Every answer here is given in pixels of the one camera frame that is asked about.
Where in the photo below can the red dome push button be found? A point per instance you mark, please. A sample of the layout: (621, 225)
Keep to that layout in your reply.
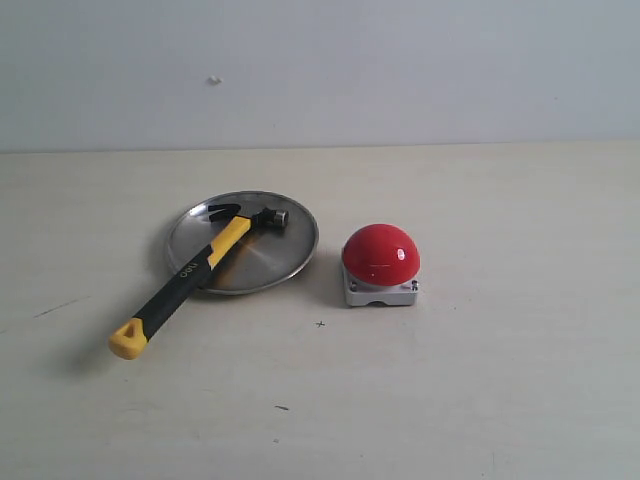
(380, 264)

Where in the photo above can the yellow black claw hammer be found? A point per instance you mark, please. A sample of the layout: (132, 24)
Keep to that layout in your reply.
(129, 340)

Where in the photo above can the round stainless steel plate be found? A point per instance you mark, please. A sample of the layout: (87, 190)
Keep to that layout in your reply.
(261, 259)

